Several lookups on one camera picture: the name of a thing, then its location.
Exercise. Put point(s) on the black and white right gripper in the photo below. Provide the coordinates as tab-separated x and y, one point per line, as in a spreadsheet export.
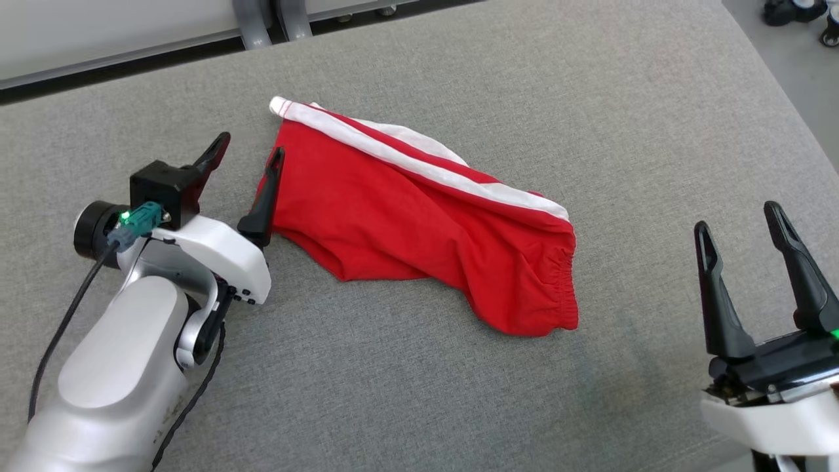
780	393

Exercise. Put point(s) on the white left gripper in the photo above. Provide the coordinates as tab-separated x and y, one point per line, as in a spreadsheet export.
229	255

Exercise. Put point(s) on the red shorts with white stripes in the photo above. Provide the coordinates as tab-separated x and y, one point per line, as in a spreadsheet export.
406	229

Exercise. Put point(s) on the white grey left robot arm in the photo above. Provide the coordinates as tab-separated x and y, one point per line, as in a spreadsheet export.
118	367

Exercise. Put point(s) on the white partition panel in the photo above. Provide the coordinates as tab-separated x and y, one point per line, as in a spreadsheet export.
98	33
354	5

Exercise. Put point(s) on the black caster wheel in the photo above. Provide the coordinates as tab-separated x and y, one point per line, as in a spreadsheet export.
786	12
831	33

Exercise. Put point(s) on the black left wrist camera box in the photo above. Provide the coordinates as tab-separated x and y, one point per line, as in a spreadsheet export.
164	187

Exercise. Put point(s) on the grey partition post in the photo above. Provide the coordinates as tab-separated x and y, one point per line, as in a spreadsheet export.
252	23
295	18

